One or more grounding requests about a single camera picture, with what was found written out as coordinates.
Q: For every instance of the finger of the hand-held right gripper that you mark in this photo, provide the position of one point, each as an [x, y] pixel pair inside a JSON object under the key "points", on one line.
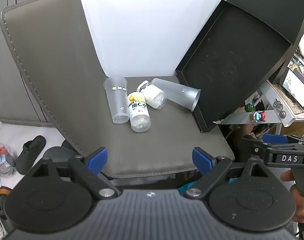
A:
{"points": [[254, 150], [274, 138]]}

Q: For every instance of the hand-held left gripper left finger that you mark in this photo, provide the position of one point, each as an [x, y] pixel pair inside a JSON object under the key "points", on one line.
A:
{"points": [[98, 158]]}

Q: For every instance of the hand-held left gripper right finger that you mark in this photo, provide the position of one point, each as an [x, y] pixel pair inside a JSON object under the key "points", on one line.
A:
{"points": [[201, 158]]}

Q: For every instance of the frosted cup with stickers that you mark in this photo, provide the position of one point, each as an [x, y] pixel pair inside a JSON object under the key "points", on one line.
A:
{"points": [[117, 100]]}

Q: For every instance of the plain frosted cup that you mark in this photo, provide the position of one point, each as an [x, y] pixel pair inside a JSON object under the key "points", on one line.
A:
{"points": [[177, 92]]}

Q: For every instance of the person's right hand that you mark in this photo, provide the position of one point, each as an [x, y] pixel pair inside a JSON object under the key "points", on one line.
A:
{"points": [[301, 205]]}

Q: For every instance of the round metal knob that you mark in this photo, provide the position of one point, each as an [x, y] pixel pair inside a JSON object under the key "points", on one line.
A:
{"points": [[282, 114]]}

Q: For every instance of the red crab toy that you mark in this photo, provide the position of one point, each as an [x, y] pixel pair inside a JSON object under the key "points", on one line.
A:
{"points": [[258, 116]]}

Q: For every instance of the watermelon figurine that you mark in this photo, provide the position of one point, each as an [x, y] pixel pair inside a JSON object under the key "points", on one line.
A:
{"points": [[250, 108]]}

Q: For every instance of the white shelf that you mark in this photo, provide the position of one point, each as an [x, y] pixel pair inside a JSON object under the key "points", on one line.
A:
{"points": [[272, 97]]}

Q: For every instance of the laptop screen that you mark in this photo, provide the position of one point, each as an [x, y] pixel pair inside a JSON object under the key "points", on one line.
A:
{"points": [[294, 87]]}

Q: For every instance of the clear bottle with yellow label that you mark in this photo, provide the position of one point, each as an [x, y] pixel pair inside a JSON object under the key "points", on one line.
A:
{"points": [[139, 115]]}

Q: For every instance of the black shoe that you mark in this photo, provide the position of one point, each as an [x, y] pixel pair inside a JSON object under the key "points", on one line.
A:
{"points": [[29, 155]]}

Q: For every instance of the small white plastic bottle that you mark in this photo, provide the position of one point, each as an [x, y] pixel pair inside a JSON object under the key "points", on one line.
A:
{"points": [[153, 95]]}

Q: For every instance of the black tray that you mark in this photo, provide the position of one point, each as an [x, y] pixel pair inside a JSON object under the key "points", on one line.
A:
{"points": [[229, 67]]}

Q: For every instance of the clear plastic bag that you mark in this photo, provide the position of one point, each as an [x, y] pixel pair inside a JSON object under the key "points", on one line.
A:
{"points": [[1, 157]]}

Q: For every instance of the grey leather mat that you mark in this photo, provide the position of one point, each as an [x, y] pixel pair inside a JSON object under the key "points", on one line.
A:
{"points": [[67, 62]]}

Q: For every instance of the black panel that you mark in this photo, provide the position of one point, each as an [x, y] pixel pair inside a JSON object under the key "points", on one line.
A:
{"points": [[267, 7]]}

